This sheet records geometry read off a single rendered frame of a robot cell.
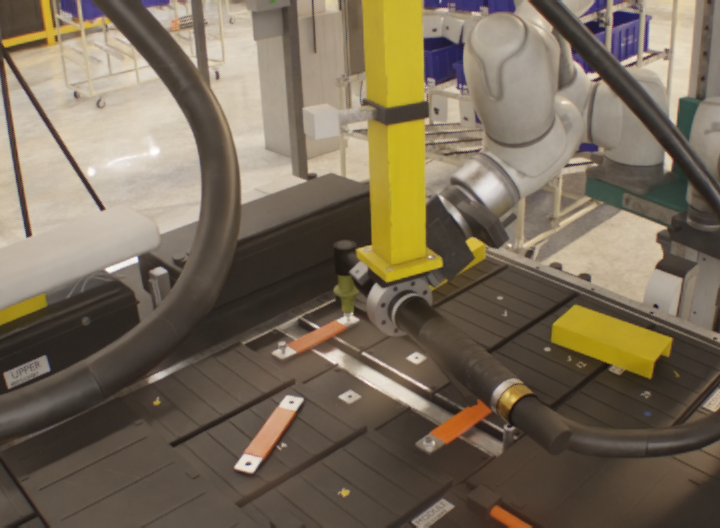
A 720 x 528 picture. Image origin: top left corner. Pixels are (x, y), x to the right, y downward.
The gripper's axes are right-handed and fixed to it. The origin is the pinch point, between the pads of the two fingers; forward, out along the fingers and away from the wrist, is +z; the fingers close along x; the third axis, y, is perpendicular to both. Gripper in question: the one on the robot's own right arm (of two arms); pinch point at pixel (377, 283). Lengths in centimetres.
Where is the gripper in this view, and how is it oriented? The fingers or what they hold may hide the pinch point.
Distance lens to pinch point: 106.6
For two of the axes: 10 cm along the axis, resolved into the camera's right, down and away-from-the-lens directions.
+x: -4.9, -6.5, -5.9
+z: -7.5, 6.5, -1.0
